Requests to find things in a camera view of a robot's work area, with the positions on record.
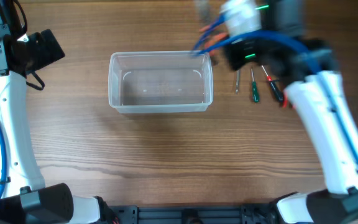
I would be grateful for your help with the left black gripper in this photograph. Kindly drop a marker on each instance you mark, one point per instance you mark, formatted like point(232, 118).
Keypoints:
point(50, 50)

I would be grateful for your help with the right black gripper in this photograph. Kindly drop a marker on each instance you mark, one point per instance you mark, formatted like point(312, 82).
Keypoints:
point(232, 61)

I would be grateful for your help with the orange black needle-nose pliers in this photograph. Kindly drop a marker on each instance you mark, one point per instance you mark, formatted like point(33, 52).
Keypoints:
point(206, 17)

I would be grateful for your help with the clear plastic container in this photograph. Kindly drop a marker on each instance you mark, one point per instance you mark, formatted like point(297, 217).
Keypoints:
point(160, 82)

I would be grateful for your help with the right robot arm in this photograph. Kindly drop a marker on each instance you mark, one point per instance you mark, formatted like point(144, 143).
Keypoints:
point(313, 86)

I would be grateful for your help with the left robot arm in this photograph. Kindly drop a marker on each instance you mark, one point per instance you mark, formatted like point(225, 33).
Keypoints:
point(24, 197)

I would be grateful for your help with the small metal socket wrench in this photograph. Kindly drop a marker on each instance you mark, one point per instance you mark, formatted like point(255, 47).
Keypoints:
point(238, 78)

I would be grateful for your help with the red and black screwdriver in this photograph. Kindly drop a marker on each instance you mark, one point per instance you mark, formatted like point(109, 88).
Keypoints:
point(275, 90)

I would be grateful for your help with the green handled screwdriver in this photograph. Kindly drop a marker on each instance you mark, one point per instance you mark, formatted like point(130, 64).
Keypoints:
point(255, 93)

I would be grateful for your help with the red handled pruning shears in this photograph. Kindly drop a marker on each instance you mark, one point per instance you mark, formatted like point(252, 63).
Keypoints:
point(286, 102)

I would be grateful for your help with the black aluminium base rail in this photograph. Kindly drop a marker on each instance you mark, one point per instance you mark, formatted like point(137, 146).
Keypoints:
point(254, 213)

